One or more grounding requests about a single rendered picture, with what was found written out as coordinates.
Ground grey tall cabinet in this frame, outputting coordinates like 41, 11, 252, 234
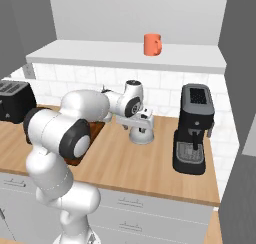
218, 153, 256, 244

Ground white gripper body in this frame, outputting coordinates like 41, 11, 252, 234
115, 115, 156, 132

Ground black toaster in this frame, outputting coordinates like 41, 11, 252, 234
0, 80, 38, 125

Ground orange mug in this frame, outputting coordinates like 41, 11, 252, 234
143, 33, 163, 57

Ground grey wall outlet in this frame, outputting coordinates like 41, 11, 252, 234
22, 63, 37, 80

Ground grey cabinet door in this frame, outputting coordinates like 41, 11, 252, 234
0, 0, 58, 80
217, 0, 256, 156

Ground black coffee machine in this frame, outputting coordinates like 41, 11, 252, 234
172, 83, 216, 176

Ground brown wooden tray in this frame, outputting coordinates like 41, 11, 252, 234
64, 120, 106, 167

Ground grey cupboard door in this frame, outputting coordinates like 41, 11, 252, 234
0, 190, 65, 244

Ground white wall cabinet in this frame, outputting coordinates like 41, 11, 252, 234
8, 0, 246, 76

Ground grey drawer handle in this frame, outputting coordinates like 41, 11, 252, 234
2, 178, 27, 188
116, 197, 145, 208
118, 220, 143, 233

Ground grey drawer front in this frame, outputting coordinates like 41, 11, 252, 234
98, 187, 215, 226
89, 215, 210, 244
0, 172, 39, 203

